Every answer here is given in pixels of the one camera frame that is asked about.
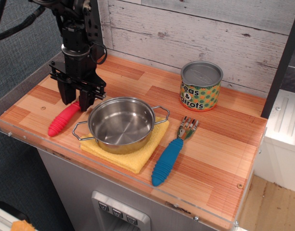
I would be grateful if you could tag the silver ice dispenser panel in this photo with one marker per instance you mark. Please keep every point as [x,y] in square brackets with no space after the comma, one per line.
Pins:
[113,215]

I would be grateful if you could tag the dark right shelf post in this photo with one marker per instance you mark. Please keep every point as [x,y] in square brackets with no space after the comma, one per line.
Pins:
[280,73]

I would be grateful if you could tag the peas and carrots can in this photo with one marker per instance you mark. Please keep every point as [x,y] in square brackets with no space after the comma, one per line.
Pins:
[200,85]

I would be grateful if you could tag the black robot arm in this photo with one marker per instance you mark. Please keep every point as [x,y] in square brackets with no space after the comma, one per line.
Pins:
[83,49]

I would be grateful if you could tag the grey toy fridge cabinet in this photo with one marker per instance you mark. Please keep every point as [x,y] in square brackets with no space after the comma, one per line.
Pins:
[75,185]

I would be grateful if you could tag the blue handled metal fork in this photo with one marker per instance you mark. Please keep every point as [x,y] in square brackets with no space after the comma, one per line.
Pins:
[166,161]

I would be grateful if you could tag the yellow folded cloth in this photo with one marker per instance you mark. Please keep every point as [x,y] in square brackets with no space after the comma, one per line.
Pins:
[132,162]

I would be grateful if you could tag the stainless steel pot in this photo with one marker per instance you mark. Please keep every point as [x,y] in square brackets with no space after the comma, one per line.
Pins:
[121,125]

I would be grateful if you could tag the dark left shelf post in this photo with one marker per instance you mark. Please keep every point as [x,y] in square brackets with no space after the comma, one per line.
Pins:
[96,31]

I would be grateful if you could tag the white toy sink unit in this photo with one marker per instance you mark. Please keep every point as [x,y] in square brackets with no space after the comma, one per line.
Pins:
[275,161]

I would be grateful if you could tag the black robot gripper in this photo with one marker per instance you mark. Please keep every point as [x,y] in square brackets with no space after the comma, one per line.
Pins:
[78,73]

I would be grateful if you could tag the dark shelf post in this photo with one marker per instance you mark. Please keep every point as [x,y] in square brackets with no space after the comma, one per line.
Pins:
[96,31]
[280,73]

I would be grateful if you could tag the orange object bottom left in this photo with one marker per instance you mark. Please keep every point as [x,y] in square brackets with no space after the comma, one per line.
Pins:
[22,225]

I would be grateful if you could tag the red handled metal spoon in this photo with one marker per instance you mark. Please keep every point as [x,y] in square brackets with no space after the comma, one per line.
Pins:
[58,124]

